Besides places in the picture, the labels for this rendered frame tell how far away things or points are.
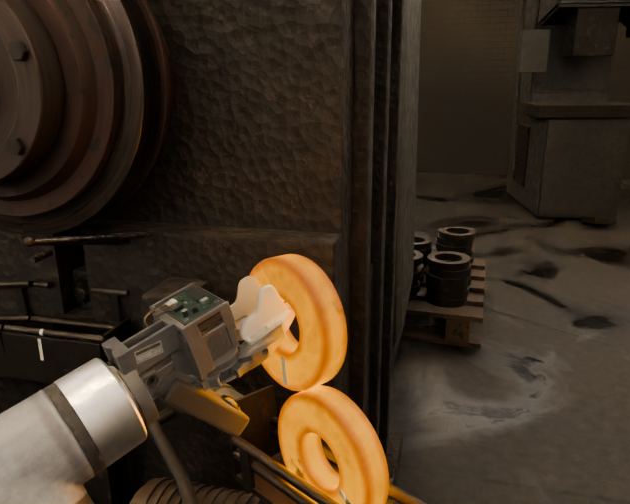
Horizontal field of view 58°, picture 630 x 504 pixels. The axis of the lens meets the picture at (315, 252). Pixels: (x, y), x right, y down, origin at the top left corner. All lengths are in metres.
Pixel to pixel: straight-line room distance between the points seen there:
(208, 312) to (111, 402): 0.11
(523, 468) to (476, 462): 0.13
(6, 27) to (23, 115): 0.11
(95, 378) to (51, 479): 0.08
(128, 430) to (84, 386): 0.05
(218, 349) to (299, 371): 0.11
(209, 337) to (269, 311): 0.07
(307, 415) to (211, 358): 0.14
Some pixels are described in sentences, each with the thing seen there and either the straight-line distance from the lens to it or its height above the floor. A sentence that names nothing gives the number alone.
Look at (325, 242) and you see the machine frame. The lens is 0.89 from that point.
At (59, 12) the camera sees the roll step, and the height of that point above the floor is 1.20.
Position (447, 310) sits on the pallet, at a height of 0.14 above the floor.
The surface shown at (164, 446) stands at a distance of 0.93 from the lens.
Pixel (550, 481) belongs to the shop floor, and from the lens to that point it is 1.89.
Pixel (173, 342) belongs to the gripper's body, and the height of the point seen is 0.88.
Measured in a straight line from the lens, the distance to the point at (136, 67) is 0.85.
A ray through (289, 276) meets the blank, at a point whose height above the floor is 0.91.
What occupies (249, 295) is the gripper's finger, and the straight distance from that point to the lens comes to 0.63.
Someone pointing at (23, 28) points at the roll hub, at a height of 1.18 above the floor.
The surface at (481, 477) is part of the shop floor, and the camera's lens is 1.85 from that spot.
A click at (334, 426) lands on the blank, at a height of 0.77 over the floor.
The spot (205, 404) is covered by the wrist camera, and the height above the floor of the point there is 0.81.
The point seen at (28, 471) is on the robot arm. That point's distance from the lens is 0.53.
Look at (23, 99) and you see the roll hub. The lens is 0.85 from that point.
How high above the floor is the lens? 1.12
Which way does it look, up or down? 17 degrees down
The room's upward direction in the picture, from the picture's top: straight up
